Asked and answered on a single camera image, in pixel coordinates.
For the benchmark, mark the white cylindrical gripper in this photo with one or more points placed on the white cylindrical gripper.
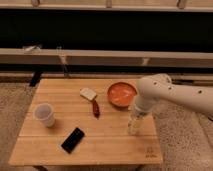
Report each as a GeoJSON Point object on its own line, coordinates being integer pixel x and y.
{"type": "Point", "coordinates": [142, 105]}

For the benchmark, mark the clear plastic bottle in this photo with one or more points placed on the clear plastic bottle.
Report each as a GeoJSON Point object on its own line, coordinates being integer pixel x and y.
{"type": "Point", "coordinates": [135, 119]}

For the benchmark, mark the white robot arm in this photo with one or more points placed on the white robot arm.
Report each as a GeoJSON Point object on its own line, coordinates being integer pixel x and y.
{"type": "Point", "coordinates": [159, 86]}

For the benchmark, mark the orange ceramic bowl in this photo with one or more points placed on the orange ceramic bowl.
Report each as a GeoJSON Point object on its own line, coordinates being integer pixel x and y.
{"type": "Point", "coordinates": [121, 94]}

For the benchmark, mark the dark red chili pepper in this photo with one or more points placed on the dark red chili pepper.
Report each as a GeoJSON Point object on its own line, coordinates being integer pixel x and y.
{"type": "Point", "coordinates": [96, 110]}

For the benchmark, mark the white sponge block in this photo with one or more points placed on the white sponge block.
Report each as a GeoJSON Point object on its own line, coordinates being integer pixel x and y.
{"type": "Point", "coordinates": [88, 93]}

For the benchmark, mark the wooden table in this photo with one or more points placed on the wooden table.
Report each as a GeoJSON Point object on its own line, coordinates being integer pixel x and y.
{"type": "Point", "coordinates": [106, 139]}

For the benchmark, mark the black smartphone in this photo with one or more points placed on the black smartphone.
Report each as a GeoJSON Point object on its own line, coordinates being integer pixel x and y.
{"type": "Point", "coordinates": [73, 140]}

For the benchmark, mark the white plastic cup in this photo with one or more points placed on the white plastic cup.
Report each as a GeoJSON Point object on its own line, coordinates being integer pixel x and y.
{"type": "Point", "coordinates": [45, 114]}

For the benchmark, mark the grey wall rail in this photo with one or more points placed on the grey wall rail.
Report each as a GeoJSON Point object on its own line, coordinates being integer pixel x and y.
{"type": "Point", "coordinates": [33, 55]}

